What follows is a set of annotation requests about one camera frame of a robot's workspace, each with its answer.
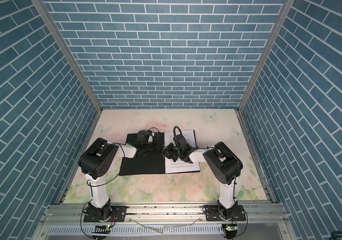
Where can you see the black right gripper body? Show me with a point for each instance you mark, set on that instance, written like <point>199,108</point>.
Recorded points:
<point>173,153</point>

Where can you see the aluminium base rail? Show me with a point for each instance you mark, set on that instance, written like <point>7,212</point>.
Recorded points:
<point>265,221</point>

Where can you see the aluminium corner post left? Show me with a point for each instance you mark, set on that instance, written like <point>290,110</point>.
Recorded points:
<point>55,32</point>

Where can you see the aluminium corner post right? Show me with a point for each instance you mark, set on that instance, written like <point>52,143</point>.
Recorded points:
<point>283,14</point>

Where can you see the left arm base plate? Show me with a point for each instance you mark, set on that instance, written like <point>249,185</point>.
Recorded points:
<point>111,214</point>

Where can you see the white cable duct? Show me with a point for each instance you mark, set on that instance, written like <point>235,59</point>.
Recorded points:
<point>136,230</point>

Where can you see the aluminium corner post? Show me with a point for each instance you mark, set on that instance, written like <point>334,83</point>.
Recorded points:
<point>283,14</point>
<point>55,32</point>

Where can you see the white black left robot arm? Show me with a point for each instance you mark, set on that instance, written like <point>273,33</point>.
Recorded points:
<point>95,163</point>

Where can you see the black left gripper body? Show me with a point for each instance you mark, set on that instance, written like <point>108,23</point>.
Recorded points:
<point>151,148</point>

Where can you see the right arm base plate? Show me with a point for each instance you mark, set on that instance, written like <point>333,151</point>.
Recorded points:
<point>215,213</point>

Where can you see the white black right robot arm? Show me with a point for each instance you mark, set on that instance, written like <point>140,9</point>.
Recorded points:
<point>224,164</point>

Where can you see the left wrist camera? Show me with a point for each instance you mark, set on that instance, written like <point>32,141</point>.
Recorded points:
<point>144,136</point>

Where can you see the white text document sheet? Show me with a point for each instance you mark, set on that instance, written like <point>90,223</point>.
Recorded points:
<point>179,166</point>

